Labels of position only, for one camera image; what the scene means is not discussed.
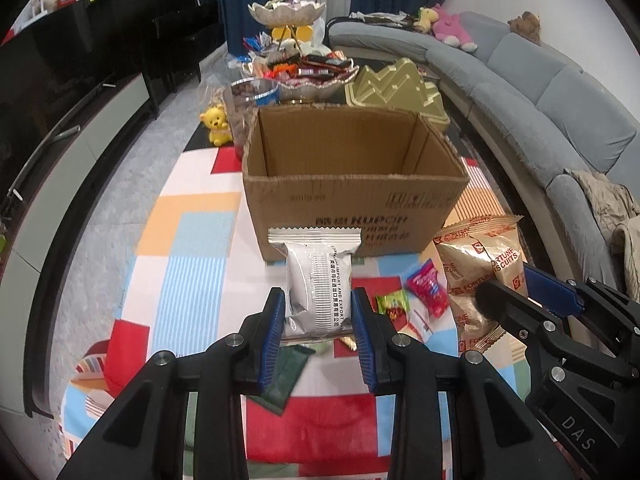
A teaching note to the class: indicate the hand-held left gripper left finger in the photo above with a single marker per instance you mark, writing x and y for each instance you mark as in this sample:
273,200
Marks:
272,340

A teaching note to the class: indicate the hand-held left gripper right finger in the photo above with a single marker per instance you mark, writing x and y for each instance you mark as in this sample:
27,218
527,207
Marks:
362,340

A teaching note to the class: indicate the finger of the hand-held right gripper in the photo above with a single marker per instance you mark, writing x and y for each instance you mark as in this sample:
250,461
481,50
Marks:
520,320
550,287

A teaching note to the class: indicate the gold candy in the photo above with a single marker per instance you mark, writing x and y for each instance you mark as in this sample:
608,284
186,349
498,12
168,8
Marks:
348,344

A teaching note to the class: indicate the dark green snack packet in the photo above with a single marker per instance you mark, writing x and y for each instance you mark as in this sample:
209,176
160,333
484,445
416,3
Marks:
285,375

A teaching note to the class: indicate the green candy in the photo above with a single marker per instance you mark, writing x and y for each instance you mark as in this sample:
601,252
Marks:
392,305

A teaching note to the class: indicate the gold biscuit bag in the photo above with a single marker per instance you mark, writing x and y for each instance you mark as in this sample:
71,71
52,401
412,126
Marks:
467,315
502,260
457,260

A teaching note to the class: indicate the red and white candy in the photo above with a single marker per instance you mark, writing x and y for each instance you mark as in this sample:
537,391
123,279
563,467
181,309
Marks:
419,329

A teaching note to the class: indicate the silver snack packet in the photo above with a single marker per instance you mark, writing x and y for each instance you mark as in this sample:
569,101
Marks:
320,280

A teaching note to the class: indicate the pink candy packet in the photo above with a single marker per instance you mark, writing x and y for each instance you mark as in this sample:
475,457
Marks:
427,287

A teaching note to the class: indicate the brown cardboard box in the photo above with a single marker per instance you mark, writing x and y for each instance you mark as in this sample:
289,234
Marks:
325,200

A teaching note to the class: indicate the large pile of wrapped snacks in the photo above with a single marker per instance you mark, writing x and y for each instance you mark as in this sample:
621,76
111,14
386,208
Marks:
310,65

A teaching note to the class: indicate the small pile of wrapped snacks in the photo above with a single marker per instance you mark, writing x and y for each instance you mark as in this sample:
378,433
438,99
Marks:
285,4

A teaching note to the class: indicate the colourful patchwork tablecloth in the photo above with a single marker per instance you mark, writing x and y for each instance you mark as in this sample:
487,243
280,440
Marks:
210,270

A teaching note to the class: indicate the beige quilted jacket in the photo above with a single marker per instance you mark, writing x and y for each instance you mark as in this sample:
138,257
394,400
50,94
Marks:
605,205

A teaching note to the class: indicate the grey corner sofa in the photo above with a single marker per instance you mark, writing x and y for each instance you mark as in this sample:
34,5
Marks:
550,85

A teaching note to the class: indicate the yellow bear figure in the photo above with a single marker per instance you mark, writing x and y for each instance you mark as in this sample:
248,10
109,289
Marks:
217,122

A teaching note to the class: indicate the blue snack tin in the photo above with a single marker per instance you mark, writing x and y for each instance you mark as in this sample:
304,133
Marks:
245,110

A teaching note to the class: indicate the two-tier white bowl stand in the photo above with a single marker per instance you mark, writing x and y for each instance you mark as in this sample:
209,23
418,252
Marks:
300,92

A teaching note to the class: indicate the gold mountain-shaped tin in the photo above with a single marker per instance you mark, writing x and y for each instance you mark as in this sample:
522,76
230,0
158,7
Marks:
395,85

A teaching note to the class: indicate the clear plastic bag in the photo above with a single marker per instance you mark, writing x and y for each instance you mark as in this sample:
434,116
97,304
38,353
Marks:
210,90

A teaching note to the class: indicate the grey and black television cabinet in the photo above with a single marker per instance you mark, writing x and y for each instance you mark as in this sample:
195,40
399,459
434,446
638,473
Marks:
85,160

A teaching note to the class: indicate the brown plush toy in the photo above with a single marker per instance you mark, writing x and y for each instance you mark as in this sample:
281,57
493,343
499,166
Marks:
525,25

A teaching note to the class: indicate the pink plush toy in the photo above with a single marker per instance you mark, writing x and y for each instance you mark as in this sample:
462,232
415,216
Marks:
450,27

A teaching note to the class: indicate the grey remote control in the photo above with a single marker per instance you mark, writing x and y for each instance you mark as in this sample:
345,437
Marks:
67,131

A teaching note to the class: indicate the yellow plush toy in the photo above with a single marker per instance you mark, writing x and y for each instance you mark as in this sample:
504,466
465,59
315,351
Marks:
425,19

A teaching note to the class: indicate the yellow plastic chair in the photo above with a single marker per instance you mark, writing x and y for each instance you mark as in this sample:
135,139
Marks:
277,35
303,33

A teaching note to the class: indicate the white plastic bag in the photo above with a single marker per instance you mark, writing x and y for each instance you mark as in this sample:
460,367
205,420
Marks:
318,30

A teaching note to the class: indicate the crumpled clothes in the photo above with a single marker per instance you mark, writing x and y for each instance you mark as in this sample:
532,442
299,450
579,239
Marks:
380,19

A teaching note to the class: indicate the black flat television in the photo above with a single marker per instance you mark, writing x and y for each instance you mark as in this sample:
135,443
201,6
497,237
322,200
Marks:
50,90

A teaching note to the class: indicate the black upright piano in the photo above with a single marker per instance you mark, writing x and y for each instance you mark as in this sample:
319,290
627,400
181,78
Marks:
165,20

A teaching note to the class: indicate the white small rack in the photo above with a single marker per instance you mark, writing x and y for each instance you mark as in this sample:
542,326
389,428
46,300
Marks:
42,6

